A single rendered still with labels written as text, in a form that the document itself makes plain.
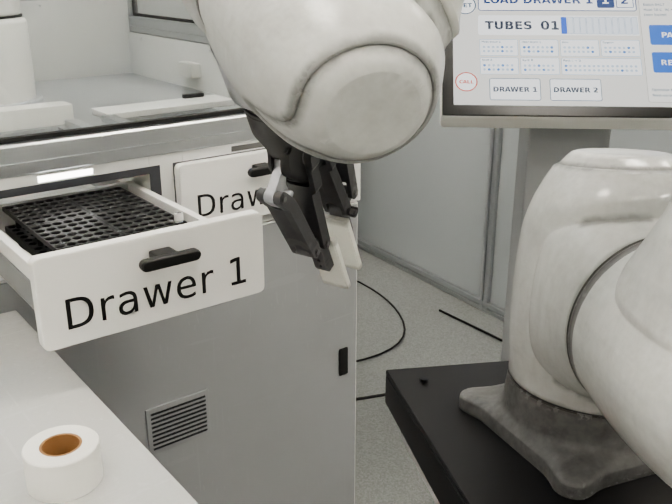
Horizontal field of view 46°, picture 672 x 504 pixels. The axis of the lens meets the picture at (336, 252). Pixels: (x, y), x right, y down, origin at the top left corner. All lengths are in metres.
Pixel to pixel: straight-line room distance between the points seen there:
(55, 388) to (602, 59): 1.12
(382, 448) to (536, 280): 1.54
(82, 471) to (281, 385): 0.80
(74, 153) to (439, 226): 2.11
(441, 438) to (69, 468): 0.34
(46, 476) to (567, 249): 0.50
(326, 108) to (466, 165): 2.57
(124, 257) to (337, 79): 0.59
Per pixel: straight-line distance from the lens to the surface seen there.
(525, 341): 0.73
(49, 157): 1.21
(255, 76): 0.42
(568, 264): 0.66
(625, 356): 0.56
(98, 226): 1.09
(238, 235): 1.01
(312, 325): 1.53
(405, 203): 3.28
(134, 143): 1.25
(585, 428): 0.74
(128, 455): 0.85
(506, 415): 0.78
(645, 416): 0.54
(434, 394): 0.85
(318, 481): 1.72
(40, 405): 0.97
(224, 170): 1.31
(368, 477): 2.09
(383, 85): 0.40
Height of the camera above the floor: 1.23
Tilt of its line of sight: 20 degrees down
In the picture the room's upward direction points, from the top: straight up
